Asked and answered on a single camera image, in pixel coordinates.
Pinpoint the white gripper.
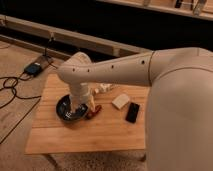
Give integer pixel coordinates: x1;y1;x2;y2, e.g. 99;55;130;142
69;83;95;112

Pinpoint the black eraser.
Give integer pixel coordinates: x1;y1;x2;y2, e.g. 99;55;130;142
125;103;140;123

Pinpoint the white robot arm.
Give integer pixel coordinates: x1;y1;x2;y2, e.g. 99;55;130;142
58;47;213;171

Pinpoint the brown red small object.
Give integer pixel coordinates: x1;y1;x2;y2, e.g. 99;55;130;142
86;105;102;119

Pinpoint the dark round bowl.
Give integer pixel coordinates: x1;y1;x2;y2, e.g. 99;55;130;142
56;95;89;122

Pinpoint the white plastic bottle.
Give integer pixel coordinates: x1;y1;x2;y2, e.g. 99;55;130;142
94;83;116;94

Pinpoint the white rectangular block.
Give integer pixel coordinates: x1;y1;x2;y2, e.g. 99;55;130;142
112;94;130;109

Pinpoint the wooden table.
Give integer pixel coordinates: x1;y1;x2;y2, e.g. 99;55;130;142
25;74;149;154

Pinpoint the dark power adapter box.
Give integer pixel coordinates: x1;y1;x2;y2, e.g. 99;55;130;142
24;63;42;76

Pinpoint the black floor cable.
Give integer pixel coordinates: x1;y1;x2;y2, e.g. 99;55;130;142
0;39;68;145

